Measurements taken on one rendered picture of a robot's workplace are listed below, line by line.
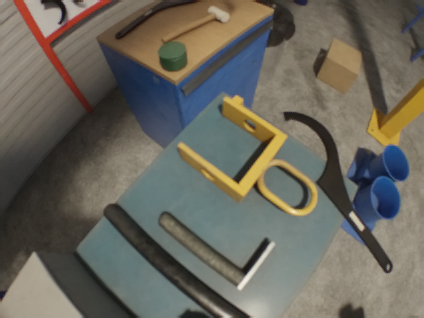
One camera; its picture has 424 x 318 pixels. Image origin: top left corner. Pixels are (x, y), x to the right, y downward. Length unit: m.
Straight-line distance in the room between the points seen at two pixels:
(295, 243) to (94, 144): 1.76
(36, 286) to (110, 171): 1.44
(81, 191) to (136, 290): 1.46
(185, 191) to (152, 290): 0.21
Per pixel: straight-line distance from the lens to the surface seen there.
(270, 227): 0.44
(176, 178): 0.46
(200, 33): 0.98
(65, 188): 1.96
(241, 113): 0.46
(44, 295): 0.42
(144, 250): 0.41
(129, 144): 1.80
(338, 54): 2.35
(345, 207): 0.51
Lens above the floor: 1.49
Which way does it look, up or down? 67 degrees down
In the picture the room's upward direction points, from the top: 1 degrees counter-clockwise
